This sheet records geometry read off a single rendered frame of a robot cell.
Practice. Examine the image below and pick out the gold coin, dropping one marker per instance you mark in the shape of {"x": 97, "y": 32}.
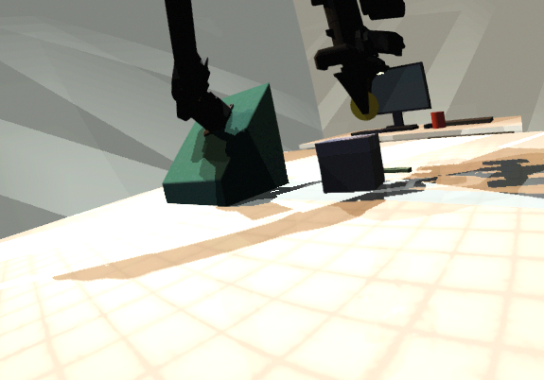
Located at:
{"x": 373, "y": 109}

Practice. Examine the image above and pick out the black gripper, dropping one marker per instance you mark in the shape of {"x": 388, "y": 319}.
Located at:
{"x": 358, "y": 68}

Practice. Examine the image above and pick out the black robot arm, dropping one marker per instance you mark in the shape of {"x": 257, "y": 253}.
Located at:
{"x": 190, "y": 73}

